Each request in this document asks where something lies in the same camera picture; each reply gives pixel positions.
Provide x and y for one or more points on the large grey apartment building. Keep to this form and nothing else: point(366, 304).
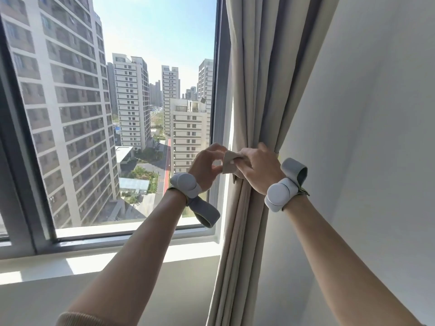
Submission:
point(68, 115)

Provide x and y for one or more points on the beige curtain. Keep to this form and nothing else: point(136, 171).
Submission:
point(265, 81)

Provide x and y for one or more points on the tan sweater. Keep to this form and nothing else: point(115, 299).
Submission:
point(85, 320)

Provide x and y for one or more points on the person's right hand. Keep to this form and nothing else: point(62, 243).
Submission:
point(265, 169)

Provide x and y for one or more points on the white grey wrist tracker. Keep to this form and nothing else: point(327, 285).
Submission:
point(280, 195)
point(185, 184)

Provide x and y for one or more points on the person's right forearm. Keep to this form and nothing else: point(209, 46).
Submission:
point(333, 261)

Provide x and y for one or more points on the slim white tower building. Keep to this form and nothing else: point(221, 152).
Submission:
point(170, 88)

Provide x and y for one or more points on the person's left hand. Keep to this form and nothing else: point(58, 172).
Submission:
point(202, 169)

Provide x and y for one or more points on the white window sill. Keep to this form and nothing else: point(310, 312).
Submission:
point(102, 264)

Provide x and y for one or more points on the person's left forearm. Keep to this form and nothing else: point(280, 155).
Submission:
point(136, 254)

